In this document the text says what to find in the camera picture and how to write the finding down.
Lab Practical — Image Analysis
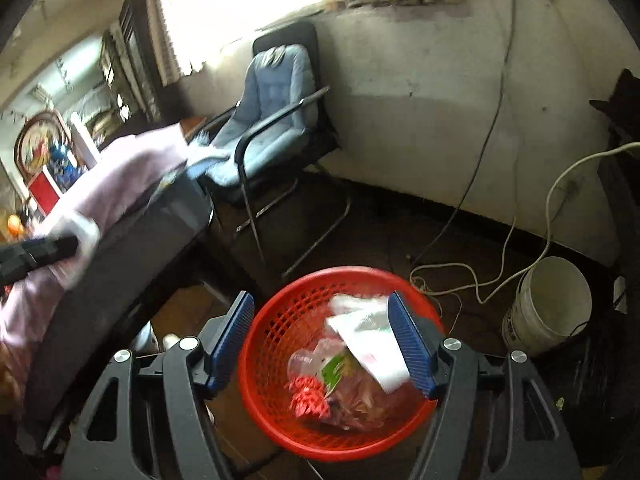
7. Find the red plastic basket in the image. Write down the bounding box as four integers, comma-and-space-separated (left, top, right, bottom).
237, 266, 448, 462

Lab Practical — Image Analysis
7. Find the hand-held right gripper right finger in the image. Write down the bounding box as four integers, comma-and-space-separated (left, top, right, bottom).
387, 290, 583, 480

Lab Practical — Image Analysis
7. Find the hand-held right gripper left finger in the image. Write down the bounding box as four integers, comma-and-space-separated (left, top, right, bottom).
62, 290, 256, 480

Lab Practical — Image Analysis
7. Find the red foam net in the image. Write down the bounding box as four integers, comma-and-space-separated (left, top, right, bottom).
285, 375, 331, 418

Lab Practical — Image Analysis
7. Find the window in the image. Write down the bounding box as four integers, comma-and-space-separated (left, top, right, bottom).
155, 0, 331, 76

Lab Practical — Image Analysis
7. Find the black cable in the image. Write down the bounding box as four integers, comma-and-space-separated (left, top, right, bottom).
407, 0, 518, 266

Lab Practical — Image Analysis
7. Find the dark tall cabinet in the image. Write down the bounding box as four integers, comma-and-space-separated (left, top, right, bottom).
100, 0, 166, 121

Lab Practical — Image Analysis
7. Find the round painted table screen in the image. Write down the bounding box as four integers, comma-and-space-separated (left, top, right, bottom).
14, 110, 76, 181

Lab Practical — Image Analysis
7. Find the striped window curtain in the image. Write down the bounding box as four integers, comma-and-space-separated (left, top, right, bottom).
145, 0, 181, 86

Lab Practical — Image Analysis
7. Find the white plastic bucket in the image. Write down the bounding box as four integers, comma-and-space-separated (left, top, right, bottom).
501, 256, 593, 357

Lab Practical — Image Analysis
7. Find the white printed wrapper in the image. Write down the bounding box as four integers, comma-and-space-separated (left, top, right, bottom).
325, 294, 413, 393

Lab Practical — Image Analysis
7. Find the purple printed tablecloth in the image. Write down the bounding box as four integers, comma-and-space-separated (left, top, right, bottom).
0, 122, 188, 356

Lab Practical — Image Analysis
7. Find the white cable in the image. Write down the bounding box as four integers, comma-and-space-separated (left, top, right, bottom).
410, 142, 640, 306

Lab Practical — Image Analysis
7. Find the red box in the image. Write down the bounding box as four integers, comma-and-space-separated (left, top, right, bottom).
27, 167, 66, 216

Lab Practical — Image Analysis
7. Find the blue supplement bottle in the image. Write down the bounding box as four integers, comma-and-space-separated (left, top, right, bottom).
50, 142, 83, 181

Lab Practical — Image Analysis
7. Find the floral cellophane wrap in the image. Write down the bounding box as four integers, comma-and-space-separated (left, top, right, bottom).
320, 360, 426, 433

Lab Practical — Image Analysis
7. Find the dark table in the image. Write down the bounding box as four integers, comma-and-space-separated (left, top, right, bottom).
15, 170, 261, 451

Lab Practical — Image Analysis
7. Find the blue cushioned chair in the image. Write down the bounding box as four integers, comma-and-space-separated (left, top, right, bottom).
187, 22, 353, 281

